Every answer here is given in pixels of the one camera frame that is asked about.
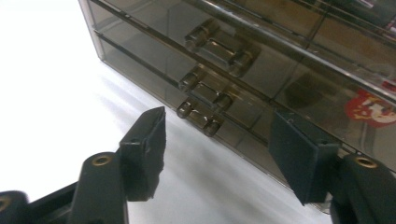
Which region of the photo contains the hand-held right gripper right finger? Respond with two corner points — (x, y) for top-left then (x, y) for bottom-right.
(268, 111), (396, 224)

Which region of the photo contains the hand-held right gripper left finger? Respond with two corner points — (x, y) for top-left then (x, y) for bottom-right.
(66, 105), (167, 224)

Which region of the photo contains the clear plastic ring red top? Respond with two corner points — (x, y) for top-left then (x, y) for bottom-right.
(344, 88), (396, 129)

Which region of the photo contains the smoky transparent drawer box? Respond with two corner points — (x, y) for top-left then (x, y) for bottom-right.
(78, 0), (396, 216)

